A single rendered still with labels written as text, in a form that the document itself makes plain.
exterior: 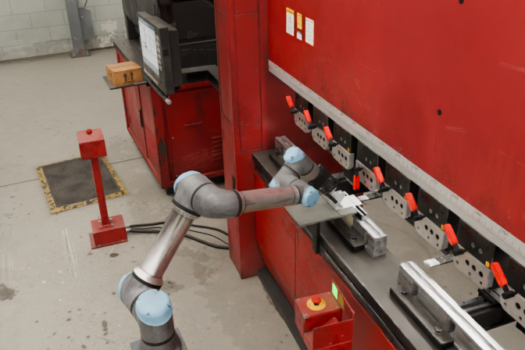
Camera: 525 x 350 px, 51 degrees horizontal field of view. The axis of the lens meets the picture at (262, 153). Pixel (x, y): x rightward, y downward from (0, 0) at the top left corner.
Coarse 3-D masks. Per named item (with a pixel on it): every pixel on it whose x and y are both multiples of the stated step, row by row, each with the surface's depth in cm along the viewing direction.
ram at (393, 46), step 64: (320, 0) 222; (384, 0) 179; (448, 0) 150; (512, 0) 130; (320, 64) 232; (384, 64) 186; (448, 64) 155; (512, 64) 133; (384, 128) 193; (448, 128) 160; (512, 128) 137; (512, 192) 141; (512, 256) 145
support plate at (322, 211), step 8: (336, 192) 244; (320, 200) 238; (288, 208) 233; (296, 208) 233; (304, 208) 233; (312, 208) 233; (320, 208) 233; (328, 208) 233; (352, 208) 232; (296, 216) 227; (304, 216) 227; (312, 216) 227; (320, 216) 227; (328, 216) 227; (336, 216) 227; (304, 224) 222
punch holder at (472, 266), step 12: (468, 228) 160; (468, 240) 161; (480, 240) 155; (468, 252) 162; (480, 252) 157; (492, 252) 152; (504, 252) 153; (456, 264) 168; (468, 264) 163; (480, 264) 157; (504, 264) 155; (468, 276) 163; (480, 276) 158; (492, 276) 155; (480, 288) 159; (492, 288) 158
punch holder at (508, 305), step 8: (512, 264) 145; (520, 264) 143; (512, 272) 146; (520, 272) 143; (512, 280) 146; (520, 280) 143; (512, 288) 147; (520, 288) 144; (520, 296) 144; (504, 304) 151; (512, 304) 147; (520, 304) 145; (512, 312) 148; (520, 312) 145; (520, 320) 146
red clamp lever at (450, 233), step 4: (448, 224) 164; (444, 228) 164; (448, 228) 163; (448, 232) 163; (452, 232) 163; (448, 236) 163; (452, 236) 162; (448, 240) 163; (452, 240) 162; (456, 240) 162; (452, 244) 162; (456, 244) 162; (456, 248) 161; (460, 248) 162; (452, 252) 162; (456, 252) 160; (460, 252) 161
